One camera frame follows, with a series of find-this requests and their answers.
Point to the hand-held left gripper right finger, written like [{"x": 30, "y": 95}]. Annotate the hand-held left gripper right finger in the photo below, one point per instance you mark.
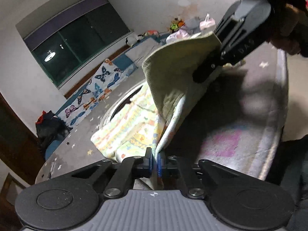
[{"x": 159, "y": 165}]

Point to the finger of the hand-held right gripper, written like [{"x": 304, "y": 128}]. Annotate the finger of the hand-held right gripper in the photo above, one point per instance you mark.
[{"x": 207, "y": 67}]

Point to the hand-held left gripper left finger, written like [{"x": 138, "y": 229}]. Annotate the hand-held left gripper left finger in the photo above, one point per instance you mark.
[{"x": 149, "y": 161}]

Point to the yellow patterned baby blanket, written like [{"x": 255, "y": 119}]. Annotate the yellow patterned baby blanket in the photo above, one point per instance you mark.
[{"x": 173, "y": 72}]

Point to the pile of pastel clothes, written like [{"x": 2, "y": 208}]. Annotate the pile of pastel clothes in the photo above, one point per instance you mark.
[{"x": 190, "y": 27}]

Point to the black and red clothes pile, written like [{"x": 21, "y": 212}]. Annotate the black and red clothes pile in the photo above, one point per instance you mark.
[{"x": 51, "y": 130}]

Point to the person's right hand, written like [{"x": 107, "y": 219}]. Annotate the person's right hand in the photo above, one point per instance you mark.
[{"x": 290, "y": 46}]

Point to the green and orange toy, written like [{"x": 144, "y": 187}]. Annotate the green and orange toy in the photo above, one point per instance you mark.
[{"x": 176, "y": 24}]

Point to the grey star-print bed sheet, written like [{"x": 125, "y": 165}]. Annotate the grey star-print bed sheet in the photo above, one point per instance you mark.
[{"x": 243, "y": 115}]

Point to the orange plush toy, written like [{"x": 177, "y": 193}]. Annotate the orange plush toy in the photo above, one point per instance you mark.
[{"x": 151, "y": 32}]

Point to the black and white plush toy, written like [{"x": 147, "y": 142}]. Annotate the black and white plush toy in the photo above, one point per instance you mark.
[{"x": 132, "y": 40}]

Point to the butterfly-print blanket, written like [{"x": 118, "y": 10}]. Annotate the butterfly-print blanket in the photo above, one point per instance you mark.
[{"x": 101, "y": 81}]

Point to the dark sliding window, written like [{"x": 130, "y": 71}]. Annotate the dark sliding window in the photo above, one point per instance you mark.
[{"x": 79, "y": 36}]

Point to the brown wooden door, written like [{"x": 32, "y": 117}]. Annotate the brown wooden door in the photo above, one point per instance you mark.
[{"x": 16, "y": 144}]

